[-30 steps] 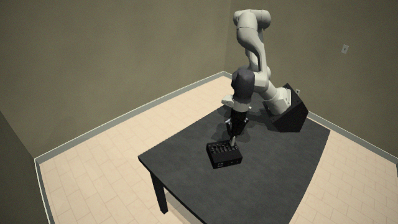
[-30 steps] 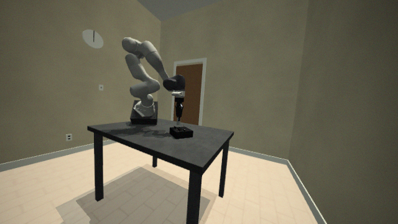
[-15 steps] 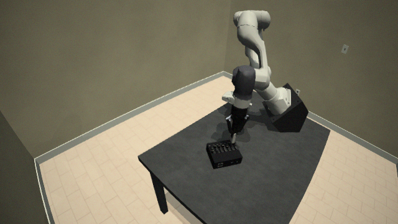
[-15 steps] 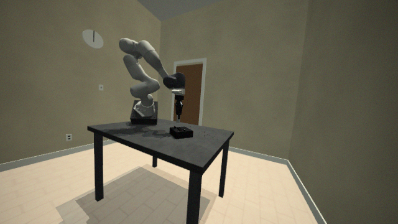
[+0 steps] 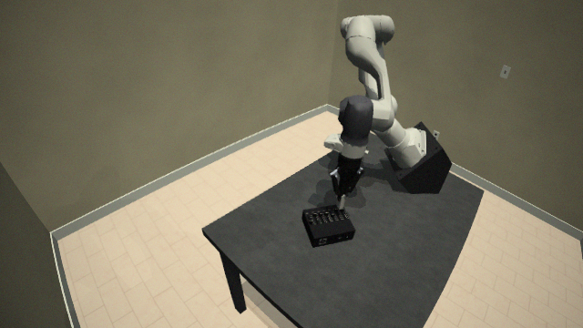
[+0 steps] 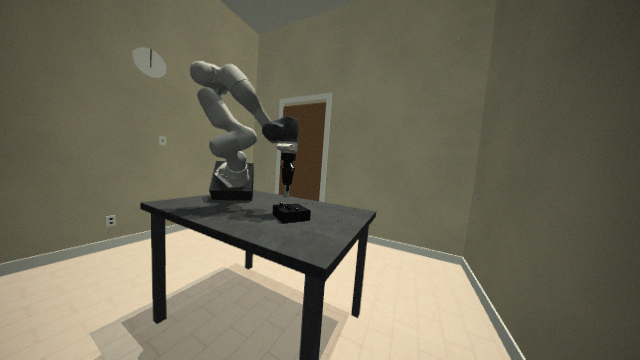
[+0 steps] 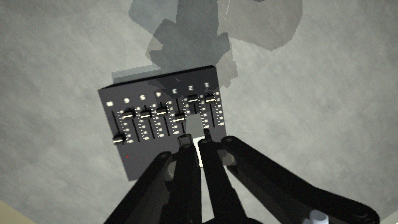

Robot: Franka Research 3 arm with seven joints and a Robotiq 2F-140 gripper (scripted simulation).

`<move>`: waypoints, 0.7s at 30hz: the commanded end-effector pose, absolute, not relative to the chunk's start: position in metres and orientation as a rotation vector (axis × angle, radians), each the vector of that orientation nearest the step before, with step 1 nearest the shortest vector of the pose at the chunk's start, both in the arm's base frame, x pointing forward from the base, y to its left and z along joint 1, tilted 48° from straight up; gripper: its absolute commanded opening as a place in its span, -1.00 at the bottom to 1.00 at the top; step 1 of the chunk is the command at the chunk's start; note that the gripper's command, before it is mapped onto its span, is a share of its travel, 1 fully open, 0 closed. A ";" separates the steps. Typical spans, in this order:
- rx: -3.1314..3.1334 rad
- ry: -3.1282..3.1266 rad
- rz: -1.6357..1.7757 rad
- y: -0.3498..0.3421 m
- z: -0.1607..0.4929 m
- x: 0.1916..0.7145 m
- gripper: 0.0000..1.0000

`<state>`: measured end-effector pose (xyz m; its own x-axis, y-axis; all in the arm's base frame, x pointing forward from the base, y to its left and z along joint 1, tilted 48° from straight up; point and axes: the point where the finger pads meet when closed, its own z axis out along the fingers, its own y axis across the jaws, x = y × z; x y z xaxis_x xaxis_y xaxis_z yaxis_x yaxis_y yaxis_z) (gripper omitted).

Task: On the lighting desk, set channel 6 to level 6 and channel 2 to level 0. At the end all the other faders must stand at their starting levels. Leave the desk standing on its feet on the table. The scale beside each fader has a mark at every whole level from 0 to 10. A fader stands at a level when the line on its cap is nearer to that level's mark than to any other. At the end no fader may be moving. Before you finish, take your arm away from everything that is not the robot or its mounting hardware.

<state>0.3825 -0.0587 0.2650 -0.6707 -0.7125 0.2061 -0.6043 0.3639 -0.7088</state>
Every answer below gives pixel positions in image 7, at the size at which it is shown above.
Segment dark grey lighting desk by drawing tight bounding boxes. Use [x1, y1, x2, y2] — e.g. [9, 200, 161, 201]
[97, 65, 227, 181]

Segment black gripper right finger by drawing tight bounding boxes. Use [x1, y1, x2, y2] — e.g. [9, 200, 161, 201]
[193, 113, 380, 224]

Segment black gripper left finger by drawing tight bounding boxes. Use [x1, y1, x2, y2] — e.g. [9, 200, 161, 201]
[104, 115, 202, 224]

